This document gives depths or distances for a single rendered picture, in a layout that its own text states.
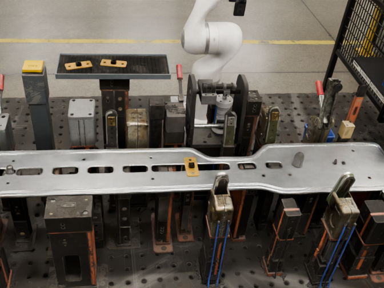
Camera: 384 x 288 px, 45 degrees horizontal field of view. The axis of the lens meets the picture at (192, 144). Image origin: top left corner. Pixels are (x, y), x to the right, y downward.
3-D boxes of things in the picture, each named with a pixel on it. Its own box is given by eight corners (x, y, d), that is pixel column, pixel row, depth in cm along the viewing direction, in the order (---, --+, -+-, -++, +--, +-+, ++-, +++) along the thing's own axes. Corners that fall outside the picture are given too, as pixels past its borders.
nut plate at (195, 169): (199, 176, 138) (200, 173, 138) (187, 176, 138) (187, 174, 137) (195, 158, 145) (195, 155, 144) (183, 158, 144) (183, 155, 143)
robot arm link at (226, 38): (188, 70, 190) (193, 16, 174) (232, 68, 193) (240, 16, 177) (193, 86, 181) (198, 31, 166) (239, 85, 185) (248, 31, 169)
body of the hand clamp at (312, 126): (293, 198, 177) (316, 126, 154) (288, 186, 182) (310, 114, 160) (308, 198, 178) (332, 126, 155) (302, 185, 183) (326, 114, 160)
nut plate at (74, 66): (67, 70, 148) (66, 67, 147) (64, 64, 151) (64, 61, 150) (92, 67, 151) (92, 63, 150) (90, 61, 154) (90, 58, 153)
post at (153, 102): (147, 192, 173) (149, 104, 148) (146, 183, 177) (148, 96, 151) (160, 192, 174) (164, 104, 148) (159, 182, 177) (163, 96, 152)
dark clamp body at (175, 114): (156, 204, 169) (161, 120, 145) (154, 179, 179) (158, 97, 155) (186, 203, 171) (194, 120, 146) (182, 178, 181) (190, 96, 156)
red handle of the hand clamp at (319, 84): (320, 123, 153) (314, 79, 158) (318, 125, 155) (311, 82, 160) (332, 122, 154) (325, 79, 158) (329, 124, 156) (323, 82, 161)
